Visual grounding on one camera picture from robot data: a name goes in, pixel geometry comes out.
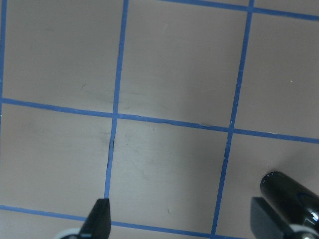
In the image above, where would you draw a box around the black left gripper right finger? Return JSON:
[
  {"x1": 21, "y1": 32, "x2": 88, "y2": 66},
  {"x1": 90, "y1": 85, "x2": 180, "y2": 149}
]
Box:
[{"x1": 250, "y1": 197, "x2": 293, "y2": 239}]

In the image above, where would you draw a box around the dark glass wine bottle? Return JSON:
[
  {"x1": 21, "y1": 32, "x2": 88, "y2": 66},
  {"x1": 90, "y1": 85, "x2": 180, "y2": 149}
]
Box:
[{"x1": 260, "y1": 171, "x2": 319, "y2": 232}]

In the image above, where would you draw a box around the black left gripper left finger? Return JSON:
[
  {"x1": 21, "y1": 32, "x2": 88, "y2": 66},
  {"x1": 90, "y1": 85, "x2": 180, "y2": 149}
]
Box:
[{"x1": 78, "y1": 199, "x2": 111, "y2": 239}]

